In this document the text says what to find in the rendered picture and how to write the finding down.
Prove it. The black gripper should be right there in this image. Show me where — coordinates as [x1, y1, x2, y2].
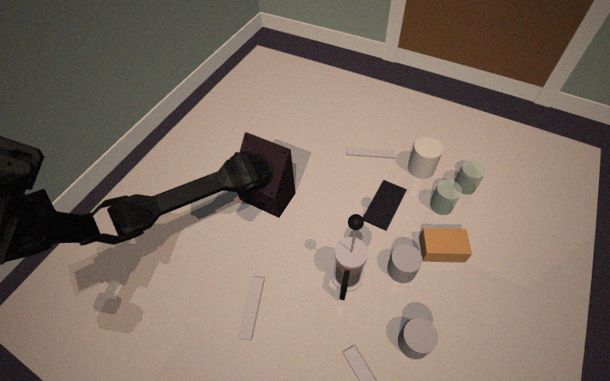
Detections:
[0, 136, 44, 264]

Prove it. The orange rectangular block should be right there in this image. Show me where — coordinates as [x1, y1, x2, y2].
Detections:
[419, 228, 472, 263]

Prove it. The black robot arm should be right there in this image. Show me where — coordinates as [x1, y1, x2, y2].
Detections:
[6, 152, 275, 262]

